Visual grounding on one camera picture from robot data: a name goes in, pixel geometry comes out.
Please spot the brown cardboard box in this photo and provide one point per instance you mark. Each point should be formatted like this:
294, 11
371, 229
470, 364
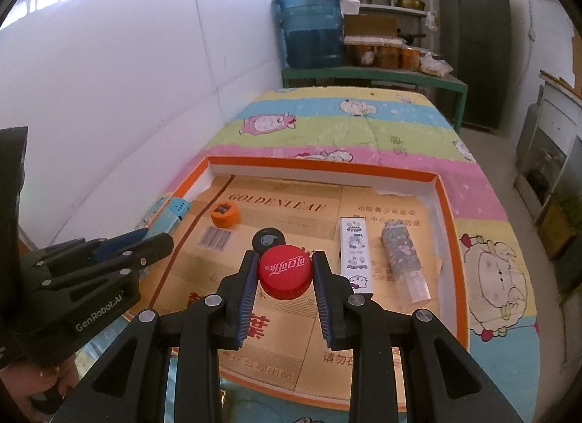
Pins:
370, 25

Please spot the white cartoon printed box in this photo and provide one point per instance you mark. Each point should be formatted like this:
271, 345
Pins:
357, 254

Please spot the brass basin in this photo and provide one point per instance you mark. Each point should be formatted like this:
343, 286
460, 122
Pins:
412, 4

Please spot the white foam box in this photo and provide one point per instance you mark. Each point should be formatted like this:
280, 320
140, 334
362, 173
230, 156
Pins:
350, 6

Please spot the green metal table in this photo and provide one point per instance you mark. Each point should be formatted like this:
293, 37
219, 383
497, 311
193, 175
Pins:
373, 75

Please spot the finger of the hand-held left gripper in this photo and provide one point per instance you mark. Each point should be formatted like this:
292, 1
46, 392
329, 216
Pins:
150, 245
122, 239

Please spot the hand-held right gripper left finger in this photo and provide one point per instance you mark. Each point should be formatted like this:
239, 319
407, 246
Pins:
243, 304

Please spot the dark grey refrigerator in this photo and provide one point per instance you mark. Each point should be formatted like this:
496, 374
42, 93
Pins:
475, 50

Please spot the clear patterned spray bottle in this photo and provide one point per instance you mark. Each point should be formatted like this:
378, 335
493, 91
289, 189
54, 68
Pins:
400, 245

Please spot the plastic bag of food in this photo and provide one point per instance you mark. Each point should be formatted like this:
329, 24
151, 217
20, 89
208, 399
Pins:
435, 64

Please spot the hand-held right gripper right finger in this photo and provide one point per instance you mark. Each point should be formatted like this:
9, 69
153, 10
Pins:
325, 304

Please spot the shallow orange-rimmed cardboard tray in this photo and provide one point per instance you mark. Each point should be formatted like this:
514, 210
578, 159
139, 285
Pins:
448, 241

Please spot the jar of orange preserves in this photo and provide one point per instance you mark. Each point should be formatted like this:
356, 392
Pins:
410, 59
361, 55
389, 56

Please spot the orange round black-topped cap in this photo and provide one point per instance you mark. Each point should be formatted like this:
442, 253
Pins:
225, 214

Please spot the large blue water jug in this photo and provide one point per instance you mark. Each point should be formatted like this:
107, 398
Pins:
311, 27

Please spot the person's left hand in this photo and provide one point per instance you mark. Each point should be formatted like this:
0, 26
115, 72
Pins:
27, 382

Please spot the yellow planter box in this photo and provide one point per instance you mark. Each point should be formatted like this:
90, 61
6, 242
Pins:
557, 229

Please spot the black bottle cap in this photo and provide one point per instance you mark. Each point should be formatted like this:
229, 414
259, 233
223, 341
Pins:
268, 236

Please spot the red bottle cap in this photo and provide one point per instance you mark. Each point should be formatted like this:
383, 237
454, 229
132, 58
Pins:
284, 268

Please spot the printed cardboard liner sheet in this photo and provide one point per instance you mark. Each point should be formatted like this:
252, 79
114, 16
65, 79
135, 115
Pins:
282, 204

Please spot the white kitchen counter cabinet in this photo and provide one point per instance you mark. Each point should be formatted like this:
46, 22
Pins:
559, 131

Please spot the light blue rectangular box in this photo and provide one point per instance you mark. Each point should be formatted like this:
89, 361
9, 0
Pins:
175, 213

